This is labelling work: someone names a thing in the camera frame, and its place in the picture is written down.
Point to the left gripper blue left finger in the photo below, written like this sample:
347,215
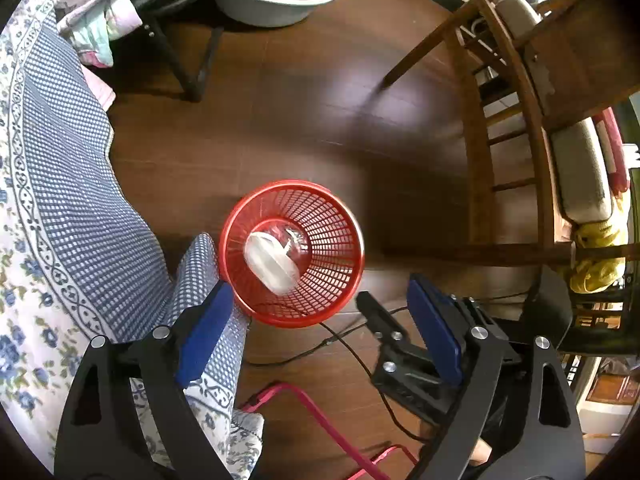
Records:
198,330

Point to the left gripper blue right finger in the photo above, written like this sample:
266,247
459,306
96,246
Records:
441,344

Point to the red plastic waste basket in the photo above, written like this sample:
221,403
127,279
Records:
332,266

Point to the person right hand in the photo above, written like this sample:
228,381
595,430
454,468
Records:
481,453

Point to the blue floral bed sheet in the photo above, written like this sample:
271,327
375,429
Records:
77,260

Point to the wooden chair with cushion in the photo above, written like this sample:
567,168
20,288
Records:
580,59

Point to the light blue wash basin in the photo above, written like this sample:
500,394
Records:
269,13

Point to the black folding stool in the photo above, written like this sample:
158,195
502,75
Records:
186,35

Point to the pink metal frame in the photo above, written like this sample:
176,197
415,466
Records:
367,466

